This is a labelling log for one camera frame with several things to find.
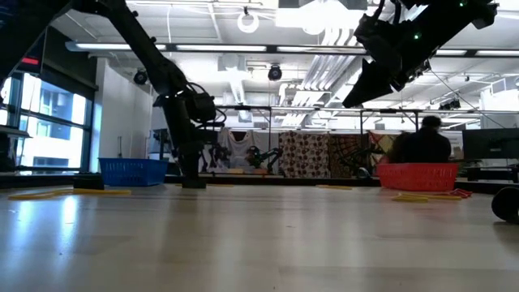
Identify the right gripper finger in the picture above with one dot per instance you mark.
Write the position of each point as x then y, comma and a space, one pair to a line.
369, 87

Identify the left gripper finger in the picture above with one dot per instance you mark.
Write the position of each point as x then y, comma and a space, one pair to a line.
190, 162

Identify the red rubber band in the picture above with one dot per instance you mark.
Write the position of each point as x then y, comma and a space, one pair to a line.
462, 194

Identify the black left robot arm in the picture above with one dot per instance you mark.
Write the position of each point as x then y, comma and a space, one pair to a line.
134, 40

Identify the green background robot arm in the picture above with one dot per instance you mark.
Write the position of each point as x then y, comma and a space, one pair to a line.
259, 156

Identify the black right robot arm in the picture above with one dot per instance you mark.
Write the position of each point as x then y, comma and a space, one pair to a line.
466, 16

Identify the black pipe rack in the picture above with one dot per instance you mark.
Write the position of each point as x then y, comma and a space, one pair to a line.
324, 109

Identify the white hanging cloth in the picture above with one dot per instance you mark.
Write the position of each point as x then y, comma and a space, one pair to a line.
239, 146

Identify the blue plastic basket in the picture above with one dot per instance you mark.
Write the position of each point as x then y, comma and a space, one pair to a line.
134, 172

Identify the black ceiling spotlight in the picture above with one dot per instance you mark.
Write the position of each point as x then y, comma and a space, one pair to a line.
140, 77
275, 73

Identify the dark orange patterned cloth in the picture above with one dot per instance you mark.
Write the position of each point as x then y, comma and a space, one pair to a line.
344, 154

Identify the person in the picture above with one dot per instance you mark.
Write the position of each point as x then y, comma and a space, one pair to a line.
423, 146

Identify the brown white patterned cloth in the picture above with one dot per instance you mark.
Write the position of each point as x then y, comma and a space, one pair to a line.
304, 154

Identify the red plastic basket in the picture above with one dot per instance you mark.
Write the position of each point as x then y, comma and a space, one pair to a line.
417, 176

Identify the overhead light bar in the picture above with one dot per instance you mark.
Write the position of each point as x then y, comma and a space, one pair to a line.
271, 49

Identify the large window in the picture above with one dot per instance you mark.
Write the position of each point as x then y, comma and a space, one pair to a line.
52, 105

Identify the black background monitor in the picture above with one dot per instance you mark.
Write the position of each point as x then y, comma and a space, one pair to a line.
490, 144

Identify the black metal table frame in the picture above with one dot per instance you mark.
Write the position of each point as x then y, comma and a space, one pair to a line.
263, 179

